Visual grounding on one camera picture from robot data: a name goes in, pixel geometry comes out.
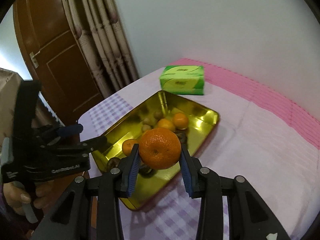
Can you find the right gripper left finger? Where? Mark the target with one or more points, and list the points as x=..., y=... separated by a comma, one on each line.
x=70, y=217

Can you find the person's left hand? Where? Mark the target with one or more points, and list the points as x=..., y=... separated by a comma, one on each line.
x=15, y=196

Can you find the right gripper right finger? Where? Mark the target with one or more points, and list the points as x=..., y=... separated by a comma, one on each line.
x=230, y=207

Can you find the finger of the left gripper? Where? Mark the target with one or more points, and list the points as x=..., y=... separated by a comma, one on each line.
x=84, y=147
x=50, y=135

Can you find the beige patterned curtain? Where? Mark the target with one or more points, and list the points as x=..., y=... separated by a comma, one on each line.
x=96, y=26

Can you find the orange tangerine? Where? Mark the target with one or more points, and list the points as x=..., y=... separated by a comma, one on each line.
x=127, y=146
x=159, y=148

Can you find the brown longan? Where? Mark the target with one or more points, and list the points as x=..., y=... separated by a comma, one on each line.
x=146, y=128
x=158, y=115
x=149, y=121

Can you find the green tissue pack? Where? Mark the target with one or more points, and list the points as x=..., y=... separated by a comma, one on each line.
x=183, y=79

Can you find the yellow orange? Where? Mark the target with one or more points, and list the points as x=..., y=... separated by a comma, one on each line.
x=180, y=121
x=165, y=123

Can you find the brown patterned sofa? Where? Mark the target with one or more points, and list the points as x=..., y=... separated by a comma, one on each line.
x=10, y=82

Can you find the brown wooden door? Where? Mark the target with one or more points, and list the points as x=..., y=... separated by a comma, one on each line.
x=53, y=56

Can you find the gold red toffee tin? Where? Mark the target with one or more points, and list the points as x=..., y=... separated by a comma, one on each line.
x=202, y=121

